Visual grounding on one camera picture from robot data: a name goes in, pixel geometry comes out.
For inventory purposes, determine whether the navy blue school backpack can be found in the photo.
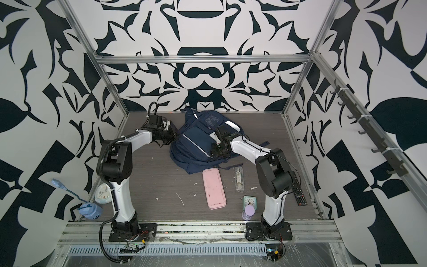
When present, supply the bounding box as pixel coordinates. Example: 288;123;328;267
168;108;270;175

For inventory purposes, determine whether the pink pencil case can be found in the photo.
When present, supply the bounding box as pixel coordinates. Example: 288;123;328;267
202;168;227;210

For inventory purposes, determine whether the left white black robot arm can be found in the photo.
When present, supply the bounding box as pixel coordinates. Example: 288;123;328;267
96;115;177;236

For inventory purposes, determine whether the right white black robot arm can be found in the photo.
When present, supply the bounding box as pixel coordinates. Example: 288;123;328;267
211;125;296;241

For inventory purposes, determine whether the small green square clock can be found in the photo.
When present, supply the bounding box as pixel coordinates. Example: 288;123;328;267
243;195;257;210

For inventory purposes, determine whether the purple cylindrical container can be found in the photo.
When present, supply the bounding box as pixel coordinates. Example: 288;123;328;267
241;204;256;221

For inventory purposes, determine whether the round mint alarm clock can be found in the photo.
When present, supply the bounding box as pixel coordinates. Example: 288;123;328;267
95;183;112;205

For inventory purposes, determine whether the black remote control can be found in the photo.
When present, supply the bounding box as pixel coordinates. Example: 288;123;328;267
291;172;308;206

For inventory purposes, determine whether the small green circuit board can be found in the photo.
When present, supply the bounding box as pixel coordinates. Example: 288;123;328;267
266;243;286;262

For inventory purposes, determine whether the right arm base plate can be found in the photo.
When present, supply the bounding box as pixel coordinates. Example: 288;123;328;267
245;221;293;241

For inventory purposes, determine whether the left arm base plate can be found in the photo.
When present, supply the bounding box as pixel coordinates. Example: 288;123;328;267
109;222;158;243

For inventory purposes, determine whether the left black corrugated cable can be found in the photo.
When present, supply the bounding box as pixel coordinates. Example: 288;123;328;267
98;213;141;264

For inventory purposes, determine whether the aluminium frame rail base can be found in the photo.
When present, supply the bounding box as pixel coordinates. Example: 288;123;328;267
48;220;352;267

